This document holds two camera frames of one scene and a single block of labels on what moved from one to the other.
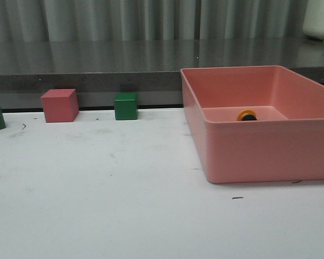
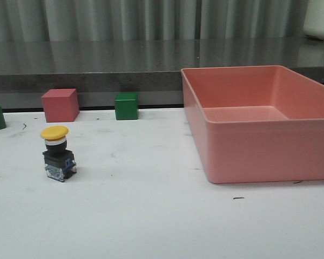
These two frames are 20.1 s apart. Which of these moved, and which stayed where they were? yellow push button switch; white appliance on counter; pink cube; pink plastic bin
Moved: yellow push button switch
Stayed: pink cube; white appliance on counter; pink plastic bin
